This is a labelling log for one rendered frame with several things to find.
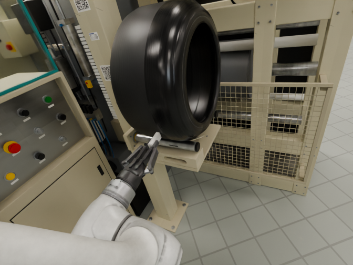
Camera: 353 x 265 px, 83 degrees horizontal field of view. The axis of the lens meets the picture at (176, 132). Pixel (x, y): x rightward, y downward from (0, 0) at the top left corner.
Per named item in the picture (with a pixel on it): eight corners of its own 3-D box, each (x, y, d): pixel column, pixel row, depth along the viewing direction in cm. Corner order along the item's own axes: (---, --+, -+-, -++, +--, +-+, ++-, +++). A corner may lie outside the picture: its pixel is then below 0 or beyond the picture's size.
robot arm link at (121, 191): (95, 190, 58) (107, 173, 62) (109, 205, 64) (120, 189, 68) (118, 198, 54) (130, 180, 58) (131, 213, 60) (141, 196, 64)
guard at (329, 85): (183, 160, 171) (165, 82, 132) (183, 158, 172) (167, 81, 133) (305, 184, 130) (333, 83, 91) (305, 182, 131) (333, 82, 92)
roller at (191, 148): (139, 138, 106) (134, 142, 103) (137, 131, 104) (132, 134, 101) (200, 149, 90) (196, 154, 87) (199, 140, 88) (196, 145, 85)
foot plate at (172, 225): (146, 221, 163) (145, 220, 161) (162, 195, 181) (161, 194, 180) (175, 233, 150) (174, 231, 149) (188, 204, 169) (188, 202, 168)
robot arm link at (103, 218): (104, 202, 65) (138, 220, 61) (69, 252, 55) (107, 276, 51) (93, 187, 57) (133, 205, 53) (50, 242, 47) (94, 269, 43)
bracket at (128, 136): (128, 150, 103) (122, 135, 98) (165, 111, 131) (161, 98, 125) (133, 151, 102) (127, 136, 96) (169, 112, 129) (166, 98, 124)
